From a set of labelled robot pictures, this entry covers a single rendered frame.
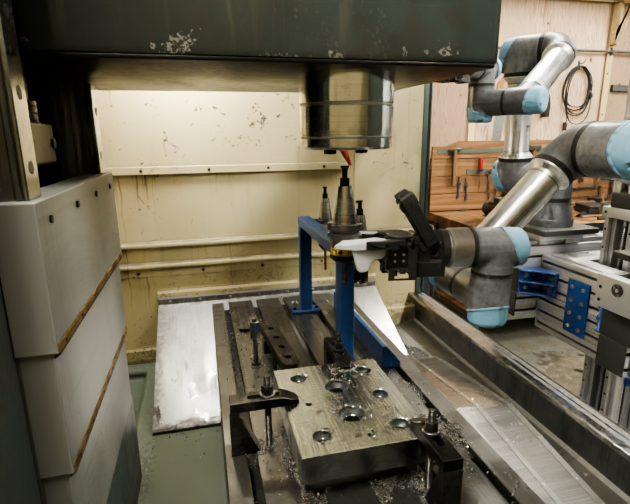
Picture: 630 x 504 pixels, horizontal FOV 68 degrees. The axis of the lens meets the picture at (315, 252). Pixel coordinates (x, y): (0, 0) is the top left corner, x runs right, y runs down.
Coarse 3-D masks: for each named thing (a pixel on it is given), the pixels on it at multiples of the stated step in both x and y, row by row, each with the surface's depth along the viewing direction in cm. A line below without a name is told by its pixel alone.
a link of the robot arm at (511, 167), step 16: (512, 48) 157; (528, 48) 153; (512, 64) 158; (528, 64) 156; (512, 80) 160; (512, 128) 165; (528, 128) 164; (512, 144) 166; (528, 144) 166; (512, 160) 166; (528, 160) 166; (496, 176) 171; (512, 176) 168
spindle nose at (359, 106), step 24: (312, 72) 72; (336, 72) 70; (360, 72) 70; (384, 72) 72; (312, 96) 73; (336, 96) 71; (360, 96) 71; (384, 96) 73; (312, 120) 74; (336, 120) 72; (360, 120) 72; (384, 120) 74; (312, 144) 75; (336, 144) 73; (360, 144) 73; (384, 144) 75
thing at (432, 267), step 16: (416, 240) 83; (448, 240) 84; (384, 256) 88; (400, 256) 84; (416, 256) 83; (432, 256) 86; (448, 256) 84; (384, 272) 88; (400, 272) 85; (416, 272) 84; (432, 272) 86
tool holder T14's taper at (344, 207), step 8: (344, 192) 81; (352, 192) 82; (336, 200) 82; (344, 200) 81; (352, 200) 82; (336, 208) 82; (344, 208) 81; (352, 208) 82; (336, 216) 82; (344, 216) 81; (352, 216) 82; (336, 224) 82; (344, 224) 82; (352, 224) 82
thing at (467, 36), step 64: (64, 0) 55; (128, 0) 57; (192, 0) 59; (256, 0) 60; (320, 0) 62; (384, 0) 64; (448, 0) 66; (64, 64) 63; (128, 64) 63; (192, 64) 64; (256, 64) 65; (320, 64) 65; (384, 64) 67; (448, 64) 69
